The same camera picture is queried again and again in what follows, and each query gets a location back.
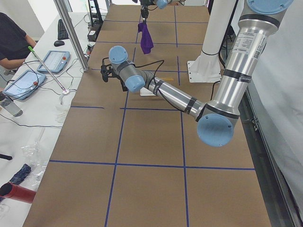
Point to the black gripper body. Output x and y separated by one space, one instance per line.
104 71
143 13

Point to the purple towel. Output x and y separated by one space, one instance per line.
146 39

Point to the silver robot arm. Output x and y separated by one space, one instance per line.
217 118
157 3

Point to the white rack base tray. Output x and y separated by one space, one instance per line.
145 92

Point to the black power adapter box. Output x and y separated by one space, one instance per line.
92 36

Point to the blue teach pendant far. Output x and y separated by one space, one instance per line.
56 60

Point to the blue teach pendant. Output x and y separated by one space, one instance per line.
22 87
56 60

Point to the black computer mouse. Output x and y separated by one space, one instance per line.
58 43

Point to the black keyboard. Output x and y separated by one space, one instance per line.
62 33

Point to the blue teach pendant near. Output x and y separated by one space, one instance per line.
22 87

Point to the person in black shirt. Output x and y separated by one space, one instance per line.
14 43

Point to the clear plastic wrap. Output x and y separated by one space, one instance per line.
36 160

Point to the black marker pen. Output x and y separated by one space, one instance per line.
6 157

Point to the dark blue folded cloth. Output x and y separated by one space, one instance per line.
21 175

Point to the white curtain sheet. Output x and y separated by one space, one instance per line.
278 79

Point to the red cylinder tube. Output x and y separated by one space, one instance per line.
16 192

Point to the green handled reach stick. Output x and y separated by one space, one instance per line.
44 68

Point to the grey aluminium frame post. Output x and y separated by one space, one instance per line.
63 12

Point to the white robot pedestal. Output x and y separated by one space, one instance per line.
206 68

